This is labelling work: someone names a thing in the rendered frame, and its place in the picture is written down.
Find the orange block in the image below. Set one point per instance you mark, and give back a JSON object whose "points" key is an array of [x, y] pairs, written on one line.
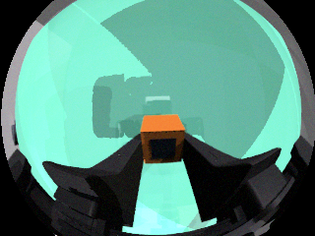
{"points": [[162, 138]]}

